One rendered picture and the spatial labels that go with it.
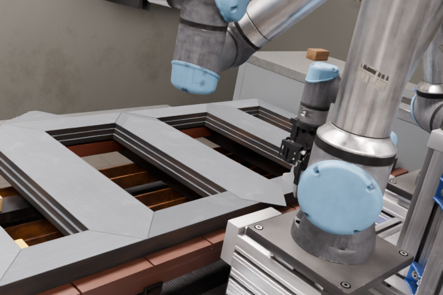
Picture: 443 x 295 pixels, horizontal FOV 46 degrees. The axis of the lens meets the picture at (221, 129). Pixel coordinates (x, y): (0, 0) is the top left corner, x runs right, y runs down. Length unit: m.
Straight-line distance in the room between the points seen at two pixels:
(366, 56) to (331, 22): 4.22
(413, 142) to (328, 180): 1.43
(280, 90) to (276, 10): 1.60
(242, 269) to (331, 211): 0.36
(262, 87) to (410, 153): 0.78
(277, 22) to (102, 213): 0.65
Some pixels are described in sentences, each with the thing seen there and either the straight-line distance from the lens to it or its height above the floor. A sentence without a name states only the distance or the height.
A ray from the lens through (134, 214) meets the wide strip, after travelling 1.28.
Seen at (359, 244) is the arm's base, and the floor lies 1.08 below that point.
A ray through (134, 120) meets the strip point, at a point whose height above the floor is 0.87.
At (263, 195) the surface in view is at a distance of 1.49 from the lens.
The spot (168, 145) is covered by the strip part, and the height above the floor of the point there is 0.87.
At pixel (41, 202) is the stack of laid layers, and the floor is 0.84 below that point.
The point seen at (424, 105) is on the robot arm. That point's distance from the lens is 1.43.
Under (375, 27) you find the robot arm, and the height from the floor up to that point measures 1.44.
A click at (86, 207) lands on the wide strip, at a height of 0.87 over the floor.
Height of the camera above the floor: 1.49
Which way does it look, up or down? 19 degrees down
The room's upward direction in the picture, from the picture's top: 11 degrees clockwise
